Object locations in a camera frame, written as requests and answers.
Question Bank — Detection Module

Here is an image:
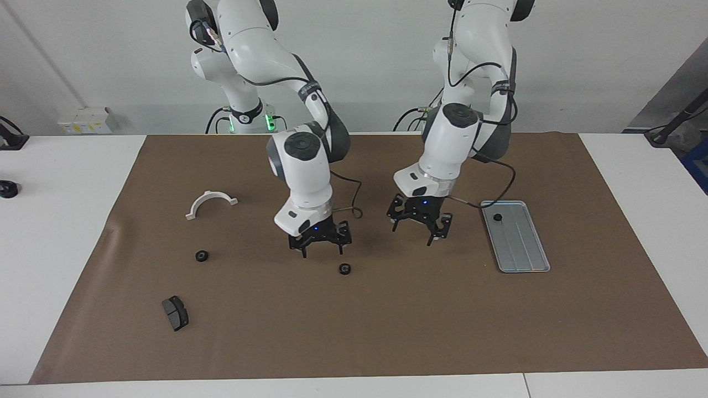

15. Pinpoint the black base cable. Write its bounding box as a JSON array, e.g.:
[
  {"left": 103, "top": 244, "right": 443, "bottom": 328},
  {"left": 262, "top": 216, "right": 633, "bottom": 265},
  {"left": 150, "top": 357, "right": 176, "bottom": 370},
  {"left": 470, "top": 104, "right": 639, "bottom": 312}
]
[
  {"left": 393, "top": 88, "right": 443, "bottom": 132},
  {"left": 205, "top": 107, "right": 228, "bottom": 134}
]

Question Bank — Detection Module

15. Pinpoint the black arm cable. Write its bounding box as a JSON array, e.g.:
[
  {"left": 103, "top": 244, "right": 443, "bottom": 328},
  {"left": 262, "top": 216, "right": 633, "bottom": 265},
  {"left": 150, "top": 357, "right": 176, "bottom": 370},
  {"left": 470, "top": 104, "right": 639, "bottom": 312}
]
[
  {"left": 444, "top": 0, "right": 519, "bottom": 210},
  {"left": 191, "top": 17, "right": 364, "bottom": 220}
]

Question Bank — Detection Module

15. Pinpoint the black tripod stand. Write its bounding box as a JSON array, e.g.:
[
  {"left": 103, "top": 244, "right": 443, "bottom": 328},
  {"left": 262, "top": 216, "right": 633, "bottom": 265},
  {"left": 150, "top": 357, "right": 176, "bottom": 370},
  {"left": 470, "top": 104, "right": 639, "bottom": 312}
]
[{"left": 644, "top": 88, "right": 708, "bottom": 147}]

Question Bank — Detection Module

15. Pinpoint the short dark brake pad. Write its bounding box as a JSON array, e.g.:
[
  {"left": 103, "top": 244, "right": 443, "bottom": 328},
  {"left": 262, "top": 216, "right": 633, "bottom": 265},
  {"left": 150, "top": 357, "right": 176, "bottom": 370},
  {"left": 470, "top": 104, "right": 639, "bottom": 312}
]
[{"left": 162, "top": 296, "right": 189, "bottom": 332}]

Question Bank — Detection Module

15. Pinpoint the black table clamp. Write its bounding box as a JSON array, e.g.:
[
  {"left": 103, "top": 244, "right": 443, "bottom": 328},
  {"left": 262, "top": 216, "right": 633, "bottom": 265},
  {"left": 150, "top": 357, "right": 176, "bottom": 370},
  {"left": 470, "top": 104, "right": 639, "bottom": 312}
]
[{"left": 0, "top": 115, "right": 29, "bottom": 151}]

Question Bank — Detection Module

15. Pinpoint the white curved plastic bracket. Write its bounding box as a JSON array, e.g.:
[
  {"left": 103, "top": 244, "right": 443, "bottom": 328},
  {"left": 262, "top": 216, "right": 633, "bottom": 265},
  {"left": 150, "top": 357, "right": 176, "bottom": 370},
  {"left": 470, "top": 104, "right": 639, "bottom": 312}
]
[{"left": 185, "top": 190, "right": 240, "bottom": 221}]

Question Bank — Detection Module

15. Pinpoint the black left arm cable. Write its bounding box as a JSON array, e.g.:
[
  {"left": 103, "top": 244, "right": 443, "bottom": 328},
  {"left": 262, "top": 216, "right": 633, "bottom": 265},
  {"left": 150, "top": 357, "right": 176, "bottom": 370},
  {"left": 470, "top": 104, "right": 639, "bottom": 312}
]
[{"left": 444, "top": 0, "right": 519, "bottom": 210}]

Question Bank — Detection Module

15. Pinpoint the black right base cable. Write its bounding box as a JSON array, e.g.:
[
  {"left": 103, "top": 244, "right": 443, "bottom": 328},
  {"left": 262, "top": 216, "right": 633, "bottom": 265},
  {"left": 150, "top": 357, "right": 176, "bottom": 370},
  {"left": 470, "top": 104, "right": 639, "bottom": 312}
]
[{"left": 205, "top": 107, "right": 228, "bottom": 134}]

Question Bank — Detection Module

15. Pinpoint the white wall socket box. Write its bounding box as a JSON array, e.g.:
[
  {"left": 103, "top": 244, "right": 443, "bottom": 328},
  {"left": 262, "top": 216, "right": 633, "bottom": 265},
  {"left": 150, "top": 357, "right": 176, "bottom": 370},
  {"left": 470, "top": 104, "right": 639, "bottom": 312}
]
[{"left": 57, "top": 107, "right": 114, "bottom": 135}]

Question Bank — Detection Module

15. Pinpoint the blue box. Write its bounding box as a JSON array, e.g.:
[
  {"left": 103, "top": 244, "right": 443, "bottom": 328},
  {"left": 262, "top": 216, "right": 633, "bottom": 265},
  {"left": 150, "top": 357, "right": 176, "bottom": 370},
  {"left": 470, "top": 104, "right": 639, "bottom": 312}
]
[{"left": 680, "top": 138, "right": 708, "bottom": 194}]

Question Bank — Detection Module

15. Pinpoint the black left base cable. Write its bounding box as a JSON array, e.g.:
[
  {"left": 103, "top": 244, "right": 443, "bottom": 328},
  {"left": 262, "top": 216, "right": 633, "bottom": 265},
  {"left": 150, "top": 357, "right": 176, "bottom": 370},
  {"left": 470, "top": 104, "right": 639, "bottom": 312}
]
[{"left": 393, "top": 88, "right": 443, "bottom": 132}]

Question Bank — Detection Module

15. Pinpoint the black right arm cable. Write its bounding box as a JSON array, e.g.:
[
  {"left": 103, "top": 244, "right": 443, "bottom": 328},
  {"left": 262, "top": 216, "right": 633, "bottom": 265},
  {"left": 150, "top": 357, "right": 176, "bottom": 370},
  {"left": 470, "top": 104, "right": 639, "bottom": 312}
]
[{"left": 191, "top": 17, "right": 364, "bottom": 220}]

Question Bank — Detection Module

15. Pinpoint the brown table mat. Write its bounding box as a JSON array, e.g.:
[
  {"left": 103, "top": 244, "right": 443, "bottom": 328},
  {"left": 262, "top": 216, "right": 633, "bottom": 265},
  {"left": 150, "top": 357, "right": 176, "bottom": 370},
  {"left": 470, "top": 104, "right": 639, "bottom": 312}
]
[{"left": 29, "top": 132, "right": 708, "bottom": 385}]

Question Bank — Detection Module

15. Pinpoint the silver metal tray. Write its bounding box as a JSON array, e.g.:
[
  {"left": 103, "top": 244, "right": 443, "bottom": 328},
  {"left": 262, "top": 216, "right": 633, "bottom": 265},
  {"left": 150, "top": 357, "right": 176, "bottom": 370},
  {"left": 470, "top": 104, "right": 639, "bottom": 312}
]
[{"left": 480, "top": 200, "right": 551, "bottom": 274}]

